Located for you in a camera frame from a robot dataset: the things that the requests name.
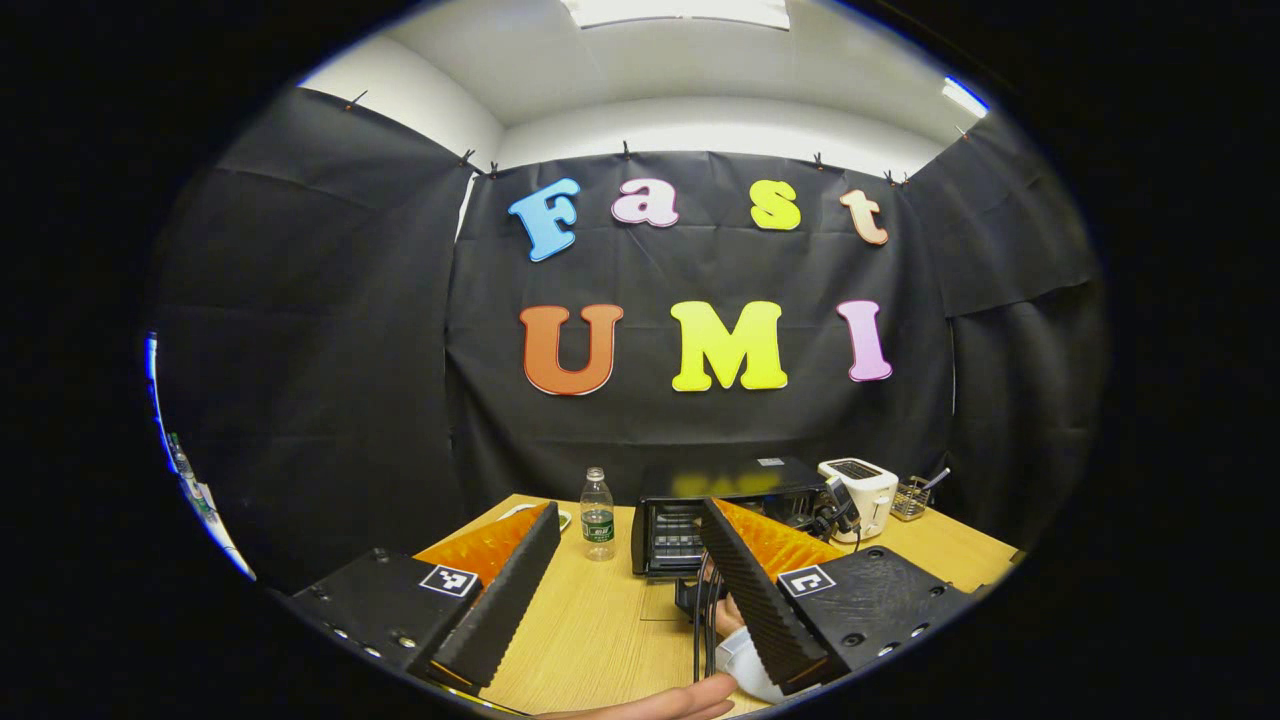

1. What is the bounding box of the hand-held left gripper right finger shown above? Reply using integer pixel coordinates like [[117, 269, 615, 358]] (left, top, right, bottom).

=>
[[697, 496, 979, 696]]

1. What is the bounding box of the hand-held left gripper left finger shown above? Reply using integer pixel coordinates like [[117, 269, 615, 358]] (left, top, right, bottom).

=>
[[285, 500, 563, 691]]

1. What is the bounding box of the black electric oven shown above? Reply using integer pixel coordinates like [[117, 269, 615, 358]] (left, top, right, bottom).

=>
[[631, 457, 829, 581]]

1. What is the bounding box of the white toaster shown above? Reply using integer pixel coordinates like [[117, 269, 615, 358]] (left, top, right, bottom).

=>
[[817, 457, 900, 544]]

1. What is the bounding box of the metal mesh utensil holder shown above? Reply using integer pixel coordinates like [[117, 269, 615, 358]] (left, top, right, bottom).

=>
[[891, 477, 932, 522]]

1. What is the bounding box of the white divided dish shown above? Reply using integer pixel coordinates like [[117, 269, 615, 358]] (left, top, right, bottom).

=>
[[497, 503, 574, 533]]

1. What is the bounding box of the clear plastic water bottle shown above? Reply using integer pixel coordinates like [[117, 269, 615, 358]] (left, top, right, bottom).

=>
[[580, 466, 617, 562]]

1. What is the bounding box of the black backdrop cloth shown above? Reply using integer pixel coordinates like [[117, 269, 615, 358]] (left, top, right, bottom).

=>
[[140, 85, 1111, 591]]

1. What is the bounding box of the small ceiling light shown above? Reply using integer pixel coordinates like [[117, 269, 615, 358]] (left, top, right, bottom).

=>
[[940, 76, 991, 119]]

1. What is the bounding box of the long ceiling light panel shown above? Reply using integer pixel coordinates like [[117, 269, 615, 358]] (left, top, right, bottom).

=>
[[560, 0, 791, 31]]

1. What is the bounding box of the black cable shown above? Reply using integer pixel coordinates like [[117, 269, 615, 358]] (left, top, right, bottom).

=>
[[690, 552, 726, 684]]

